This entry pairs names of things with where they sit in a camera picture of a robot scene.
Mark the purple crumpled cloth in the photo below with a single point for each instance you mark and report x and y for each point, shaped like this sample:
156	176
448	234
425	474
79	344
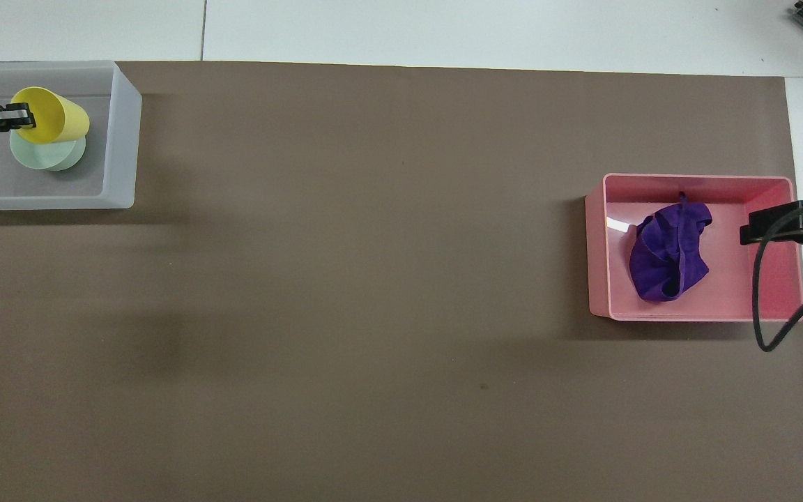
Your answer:
659	265

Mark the yellow plastic cup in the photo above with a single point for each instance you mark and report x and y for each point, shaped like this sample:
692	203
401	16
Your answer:
60	117

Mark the pink plastic bin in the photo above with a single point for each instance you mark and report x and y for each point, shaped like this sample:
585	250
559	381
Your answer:
722	293

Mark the translucent white plastic bin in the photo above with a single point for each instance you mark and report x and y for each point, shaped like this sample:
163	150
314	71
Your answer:
117	146

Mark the light green plastic cup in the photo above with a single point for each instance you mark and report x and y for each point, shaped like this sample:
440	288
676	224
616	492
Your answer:
42	157

